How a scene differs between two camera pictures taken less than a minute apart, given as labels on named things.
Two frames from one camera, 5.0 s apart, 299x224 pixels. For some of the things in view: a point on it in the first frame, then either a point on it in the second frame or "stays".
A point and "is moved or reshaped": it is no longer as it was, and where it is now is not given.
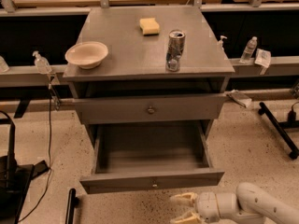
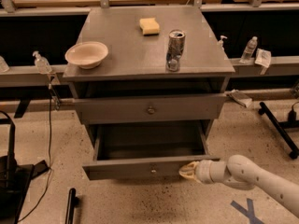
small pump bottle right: x=220 y=43 stays
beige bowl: x=87 y=54 stays
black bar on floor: x=73 y=203 stays
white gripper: x=206 y=207 → x=205 y=171
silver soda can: x=175 y=50 stays
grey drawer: x=139 y=156 is moved or reshaped
